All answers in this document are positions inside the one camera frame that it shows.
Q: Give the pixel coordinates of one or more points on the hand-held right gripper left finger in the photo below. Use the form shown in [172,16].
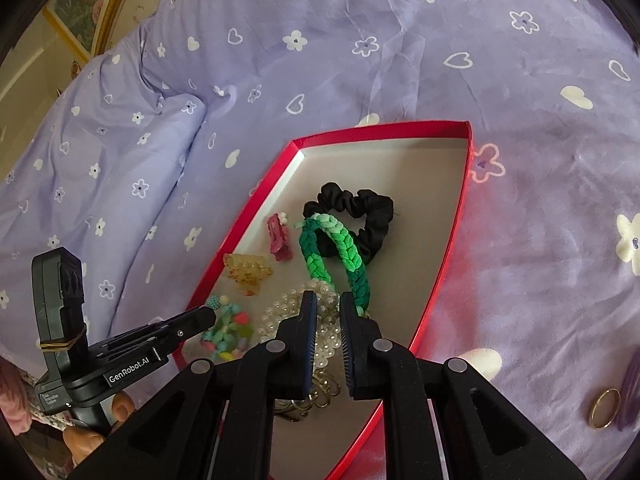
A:
[307,340]

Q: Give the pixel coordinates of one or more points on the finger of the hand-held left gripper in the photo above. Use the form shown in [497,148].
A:
[187,327]

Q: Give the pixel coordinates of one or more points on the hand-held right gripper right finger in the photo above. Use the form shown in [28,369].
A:
[350,345]

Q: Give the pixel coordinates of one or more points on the green flower hair clip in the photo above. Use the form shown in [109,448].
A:
[227,335]

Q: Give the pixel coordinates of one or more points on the yellow hair claw clip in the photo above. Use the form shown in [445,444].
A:
[247,272]

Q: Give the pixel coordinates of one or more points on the pink hair clip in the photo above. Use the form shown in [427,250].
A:
[278,237]

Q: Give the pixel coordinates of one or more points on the black scrunchie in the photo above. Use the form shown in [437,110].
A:
[372,210]

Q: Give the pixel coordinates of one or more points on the red shallow box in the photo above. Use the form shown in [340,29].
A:
[400,185]

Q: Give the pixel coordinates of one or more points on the person's left forearm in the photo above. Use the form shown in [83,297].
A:
[15,400]

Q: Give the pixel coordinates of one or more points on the person's left hand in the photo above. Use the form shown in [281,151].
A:
[82,442]

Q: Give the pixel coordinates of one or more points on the purple floral quilt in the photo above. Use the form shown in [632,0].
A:
[100,160]

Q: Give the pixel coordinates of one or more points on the purple bow hair clip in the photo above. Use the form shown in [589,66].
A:
[631,395]

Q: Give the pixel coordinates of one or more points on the purple floral bedsheet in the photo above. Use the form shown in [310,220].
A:
[400,60]

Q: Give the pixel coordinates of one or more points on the framed wall picture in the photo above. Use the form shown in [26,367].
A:
[80,10]

